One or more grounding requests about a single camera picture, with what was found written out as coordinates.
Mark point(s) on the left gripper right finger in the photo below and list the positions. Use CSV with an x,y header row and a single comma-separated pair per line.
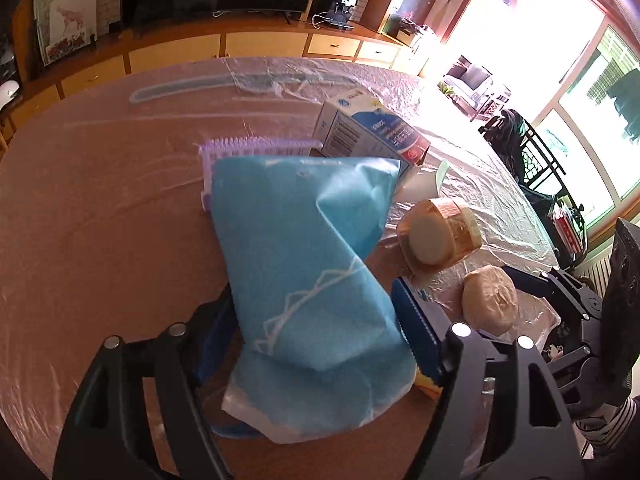
x,y
500,414

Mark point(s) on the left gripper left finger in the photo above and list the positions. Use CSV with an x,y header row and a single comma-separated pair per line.
x,y
137,413

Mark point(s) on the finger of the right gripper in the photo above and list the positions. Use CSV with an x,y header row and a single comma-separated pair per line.
x,y
545,284

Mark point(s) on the beige round bun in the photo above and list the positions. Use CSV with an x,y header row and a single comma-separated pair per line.
x,y
489,300

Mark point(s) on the orange plastic jar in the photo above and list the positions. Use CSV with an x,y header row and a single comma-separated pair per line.
x,y
436,234

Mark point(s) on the blue plastic bag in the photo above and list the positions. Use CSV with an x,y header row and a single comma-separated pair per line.
x,y
322,350

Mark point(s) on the blue white medicine box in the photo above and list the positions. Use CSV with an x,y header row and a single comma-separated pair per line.
x,y
356,124

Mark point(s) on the purple plastic basket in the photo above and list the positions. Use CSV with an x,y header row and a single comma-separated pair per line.
x,y
213,150

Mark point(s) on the black metal chair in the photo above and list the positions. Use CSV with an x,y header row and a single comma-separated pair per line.
x,y
539,175

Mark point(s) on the wooden tv cabinet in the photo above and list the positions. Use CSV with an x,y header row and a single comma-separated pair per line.
x,y
134,51

